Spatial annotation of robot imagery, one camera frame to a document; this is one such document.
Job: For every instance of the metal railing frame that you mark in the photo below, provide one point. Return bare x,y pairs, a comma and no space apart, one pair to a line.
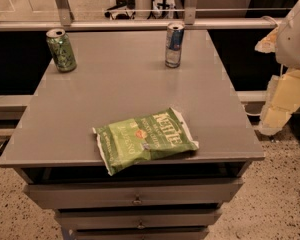
93,14

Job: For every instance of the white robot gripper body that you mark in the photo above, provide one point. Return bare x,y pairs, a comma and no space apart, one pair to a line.
294,42

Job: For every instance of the bottom grey drawer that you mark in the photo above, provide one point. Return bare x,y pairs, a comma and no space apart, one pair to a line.
176,233

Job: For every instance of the blue silver redbull can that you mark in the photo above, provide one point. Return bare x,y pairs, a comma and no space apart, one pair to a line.
174,39

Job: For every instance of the green kettle chips bag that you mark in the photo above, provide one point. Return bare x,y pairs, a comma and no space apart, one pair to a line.
146,138

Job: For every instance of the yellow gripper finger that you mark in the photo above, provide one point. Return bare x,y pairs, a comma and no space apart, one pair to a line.
268,43
282,100

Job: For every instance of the grey drawer cabinet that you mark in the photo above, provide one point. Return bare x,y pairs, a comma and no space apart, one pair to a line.
121,78

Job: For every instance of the grey drawer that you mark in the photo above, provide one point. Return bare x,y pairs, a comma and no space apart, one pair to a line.
176,233
134,194
138,219

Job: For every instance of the black office chair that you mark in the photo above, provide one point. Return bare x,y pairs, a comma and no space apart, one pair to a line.
123,9

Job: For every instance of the green soda can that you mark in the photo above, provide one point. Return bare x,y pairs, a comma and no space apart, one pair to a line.
61,50

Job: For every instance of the middle grey drawer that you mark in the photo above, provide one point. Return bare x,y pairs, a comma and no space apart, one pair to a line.
138,219

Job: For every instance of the top grey drawer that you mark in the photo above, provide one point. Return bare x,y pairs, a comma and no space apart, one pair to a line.
134,194

